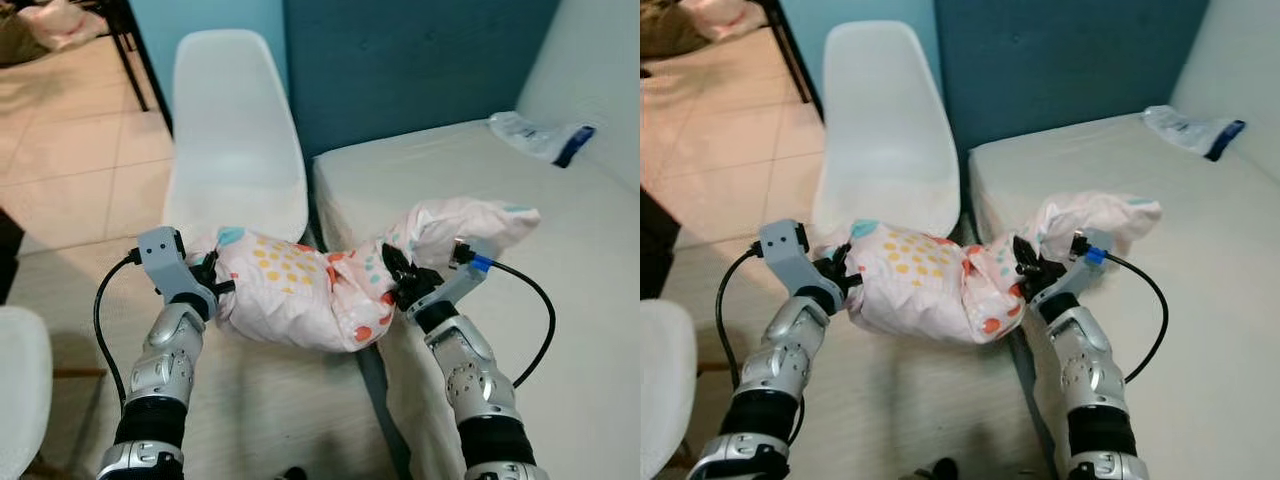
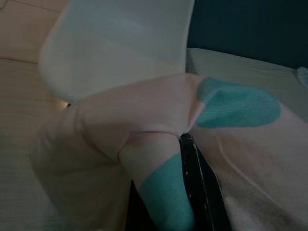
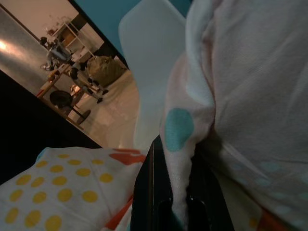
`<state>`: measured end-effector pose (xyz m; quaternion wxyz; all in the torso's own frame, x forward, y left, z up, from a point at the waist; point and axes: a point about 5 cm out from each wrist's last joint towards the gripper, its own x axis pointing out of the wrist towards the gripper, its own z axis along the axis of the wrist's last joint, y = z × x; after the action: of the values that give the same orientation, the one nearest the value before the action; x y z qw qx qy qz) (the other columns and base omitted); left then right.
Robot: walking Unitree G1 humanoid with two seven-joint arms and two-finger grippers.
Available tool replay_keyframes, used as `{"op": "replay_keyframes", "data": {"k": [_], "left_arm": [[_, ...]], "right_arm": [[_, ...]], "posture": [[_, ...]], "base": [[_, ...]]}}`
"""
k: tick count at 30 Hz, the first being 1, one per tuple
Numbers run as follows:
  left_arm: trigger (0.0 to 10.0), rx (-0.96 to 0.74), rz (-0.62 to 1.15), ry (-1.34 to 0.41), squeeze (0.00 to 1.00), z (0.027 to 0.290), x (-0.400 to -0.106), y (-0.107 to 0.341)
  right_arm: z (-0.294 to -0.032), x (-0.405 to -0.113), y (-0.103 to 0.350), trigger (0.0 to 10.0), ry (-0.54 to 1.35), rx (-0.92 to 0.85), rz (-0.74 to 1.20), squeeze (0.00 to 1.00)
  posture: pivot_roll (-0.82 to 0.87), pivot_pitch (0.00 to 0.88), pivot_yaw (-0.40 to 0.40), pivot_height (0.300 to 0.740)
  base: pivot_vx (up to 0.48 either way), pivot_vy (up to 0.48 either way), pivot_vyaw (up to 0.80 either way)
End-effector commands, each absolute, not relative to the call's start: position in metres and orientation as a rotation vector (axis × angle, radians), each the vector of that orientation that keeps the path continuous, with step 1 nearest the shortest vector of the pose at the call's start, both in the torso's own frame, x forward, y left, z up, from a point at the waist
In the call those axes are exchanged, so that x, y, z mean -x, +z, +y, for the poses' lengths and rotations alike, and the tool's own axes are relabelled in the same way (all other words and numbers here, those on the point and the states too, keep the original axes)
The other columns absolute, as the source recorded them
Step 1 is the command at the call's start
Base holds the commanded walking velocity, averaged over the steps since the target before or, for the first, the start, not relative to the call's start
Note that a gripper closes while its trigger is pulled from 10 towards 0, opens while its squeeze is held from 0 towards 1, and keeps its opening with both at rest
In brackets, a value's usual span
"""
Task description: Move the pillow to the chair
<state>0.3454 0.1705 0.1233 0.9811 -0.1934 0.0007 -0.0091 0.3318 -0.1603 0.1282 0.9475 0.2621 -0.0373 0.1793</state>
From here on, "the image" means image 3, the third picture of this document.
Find olive green bean bag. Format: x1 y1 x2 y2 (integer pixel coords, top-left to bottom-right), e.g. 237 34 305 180
86 55 128 88

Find pink patterned pillow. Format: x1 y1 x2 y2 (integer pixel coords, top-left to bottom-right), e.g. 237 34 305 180
0 0 308 231

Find black round stool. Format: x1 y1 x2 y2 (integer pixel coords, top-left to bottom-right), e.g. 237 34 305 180
49 90 92 126

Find light wooden table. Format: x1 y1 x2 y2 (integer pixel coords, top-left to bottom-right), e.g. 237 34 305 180
36 63 85 122

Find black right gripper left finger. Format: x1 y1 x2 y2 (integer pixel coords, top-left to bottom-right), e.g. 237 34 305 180
130 141 175 231

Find white open shelf unit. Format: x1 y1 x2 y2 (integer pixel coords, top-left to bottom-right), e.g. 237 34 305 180
53 21 97 57

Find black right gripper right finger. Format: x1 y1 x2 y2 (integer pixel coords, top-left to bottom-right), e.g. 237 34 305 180
185 143 236 231

